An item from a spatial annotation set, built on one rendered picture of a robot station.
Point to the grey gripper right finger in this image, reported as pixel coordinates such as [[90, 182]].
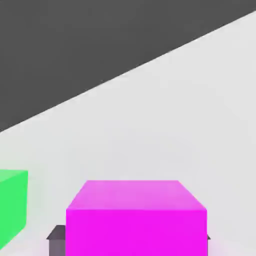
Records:
[[208, 243]]

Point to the small green cube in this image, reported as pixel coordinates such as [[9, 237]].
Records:
[[12, 204]]

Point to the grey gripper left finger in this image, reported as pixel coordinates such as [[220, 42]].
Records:
[[57, 242]]

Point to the small magenta cube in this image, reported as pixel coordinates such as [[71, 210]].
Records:
[[136, 230]]

